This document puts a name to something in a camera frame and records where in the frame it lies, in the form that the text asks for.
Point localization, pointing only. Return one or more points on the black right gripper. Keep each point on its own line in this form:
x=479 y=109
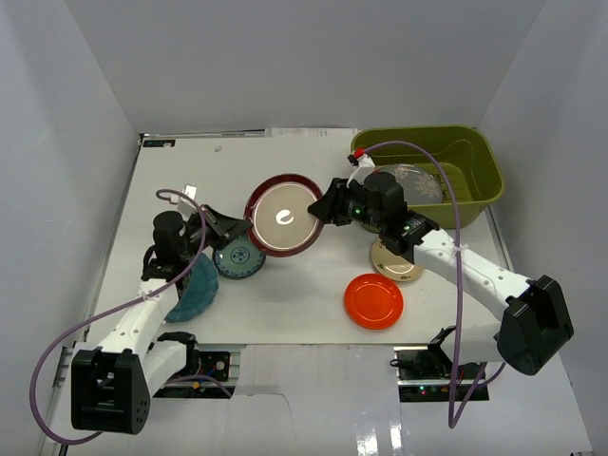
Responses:
x=331 y=207

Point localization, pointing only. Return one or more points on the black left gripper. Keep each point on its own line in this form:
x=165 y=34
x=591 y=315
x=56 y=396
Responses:
x=215 y=224

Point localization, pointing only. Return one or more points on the dark red rimmed cream plate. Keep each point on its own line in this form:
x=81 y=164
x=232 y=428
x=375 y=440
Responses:
x=278 y=212

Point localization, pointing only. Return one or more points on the teal scalloped plate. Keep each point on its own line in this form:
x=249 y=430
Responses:
x=198 y=293

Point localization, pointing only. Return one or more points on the grey plate with deer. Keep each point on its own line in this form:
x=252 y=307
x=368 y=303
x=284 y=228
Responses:
x=419 y=187

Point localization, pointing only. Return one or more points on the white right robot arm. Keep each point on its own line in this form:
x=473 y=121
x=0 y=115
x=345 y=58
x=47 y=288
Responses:
x=532 y=322

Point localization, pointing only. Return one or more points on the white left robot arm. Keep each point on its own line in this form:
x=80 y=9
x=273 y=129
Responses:
x=112 y=384

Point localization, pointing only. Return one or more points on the olive green plastic bin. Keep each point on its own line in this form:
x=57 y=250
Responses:
x=458 y=157

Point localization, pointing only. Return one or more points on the blue patterned small plate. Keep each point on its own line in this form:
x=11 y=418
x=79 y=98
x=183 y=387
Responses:
x=239 y=259

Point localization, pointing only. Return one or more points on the cream plate with calligraphy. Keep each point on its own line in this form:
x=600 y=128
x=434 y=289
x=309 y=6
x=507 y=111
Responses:
x=393 y=267

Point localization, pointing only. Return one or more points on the white papers at back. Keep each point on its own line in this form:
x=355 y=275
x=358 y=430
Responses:
x=310 y=132

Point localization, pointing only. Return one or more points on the orange plate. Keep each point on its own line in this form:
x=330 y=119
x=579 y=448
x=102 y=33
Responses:
x=373 y=302

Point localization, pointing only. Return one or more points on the dark label sticker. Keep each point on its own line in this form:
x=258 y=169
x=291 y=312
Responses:
x=158 y=143

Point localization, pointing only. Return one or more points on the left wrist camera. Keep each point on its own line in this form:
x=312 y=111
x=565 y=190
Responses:
x=187 y=202

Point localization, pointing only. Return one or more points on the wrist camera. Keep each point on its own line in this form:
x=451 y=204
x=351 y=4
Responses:
x=187 y=202
x=362 y=165

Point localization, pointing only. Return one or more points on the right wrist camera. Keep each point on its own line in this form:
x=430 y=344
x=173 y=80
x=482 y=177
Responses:
x=362 y=165

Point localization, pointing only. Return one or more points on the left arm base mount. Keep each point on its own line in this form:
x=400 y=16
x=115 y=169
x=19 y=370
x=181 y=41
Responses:
x=202 y=374

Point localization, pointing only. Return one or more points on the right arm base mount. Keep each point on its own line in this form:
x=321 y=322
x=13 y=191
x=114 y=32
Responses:
x=423 y=374

